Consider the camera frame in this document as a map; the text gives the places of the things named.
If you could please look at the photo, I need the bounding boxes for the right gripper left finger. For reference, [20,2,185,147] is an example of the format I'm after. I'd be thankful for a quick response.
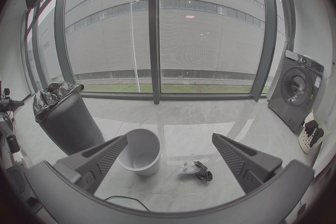
[56,134,129,195]

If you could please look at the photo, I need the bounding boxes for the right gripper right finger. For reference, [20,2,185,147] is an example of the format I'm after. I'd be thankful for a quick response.
[212,133,283,195]

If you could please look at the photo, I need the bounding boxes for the black plastic bag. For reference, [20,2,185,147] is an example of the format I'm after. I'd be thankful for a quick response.
[33,81,84,124]

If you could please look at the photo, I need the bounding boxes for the black plastic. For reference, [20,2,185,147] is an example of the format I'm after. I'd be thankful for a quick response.
[193,161,214,182]

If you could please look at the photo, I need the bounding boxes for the white trash bin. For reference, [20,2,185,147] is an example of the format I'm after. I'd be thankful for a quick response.
[116,128,162,177]

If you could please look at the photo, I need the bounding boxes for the dark grey round chair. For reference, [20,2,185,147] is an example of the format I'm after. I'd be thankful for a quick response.
[35,92,105,156]

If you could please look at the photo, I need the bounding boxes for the white laundry basket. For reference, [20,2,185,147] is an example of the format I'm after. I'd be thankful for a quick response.
[299,111,326,154]

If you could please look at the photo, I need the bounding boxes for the black garment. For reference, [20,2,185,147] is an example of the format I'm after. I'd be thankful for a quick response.
[304,119,324,147]

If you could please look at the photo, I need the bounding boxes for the grey washing machine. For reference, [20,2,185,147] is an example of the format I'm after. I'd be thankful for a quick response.
[268,50,324,133]

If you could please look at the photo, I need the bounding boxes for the window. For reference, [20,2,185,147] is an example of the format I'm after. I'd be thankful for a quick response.
[25,0,296,105]

